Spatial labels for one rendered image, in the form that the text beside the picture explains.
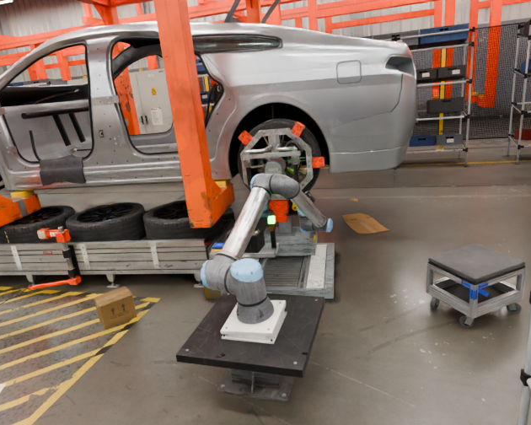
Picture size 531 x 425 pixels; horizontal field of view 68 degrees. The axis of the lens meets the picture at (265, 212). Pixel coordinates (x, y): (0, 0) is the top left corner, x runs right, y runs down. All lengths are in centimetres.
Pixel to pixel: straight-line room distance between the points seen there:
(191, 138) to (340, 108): 111
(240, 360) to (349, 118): 192
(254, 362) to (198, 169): 140
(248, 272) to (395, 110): 175
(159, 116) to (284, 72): 492
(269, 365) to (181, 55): 188
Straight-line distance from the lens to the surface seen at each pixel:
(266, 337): 193
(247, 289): 190
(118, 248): 334
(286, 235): 333
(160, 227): 321
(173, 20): 274
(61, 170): 391
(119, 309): 292
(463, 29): 657
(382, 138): 309
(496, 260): 268
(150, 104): 782
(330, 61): 304
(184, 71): 270
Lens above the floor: 144
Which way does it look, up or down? 18 degrees down
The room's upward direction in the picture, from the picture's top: 6 degrees counter-clockwise
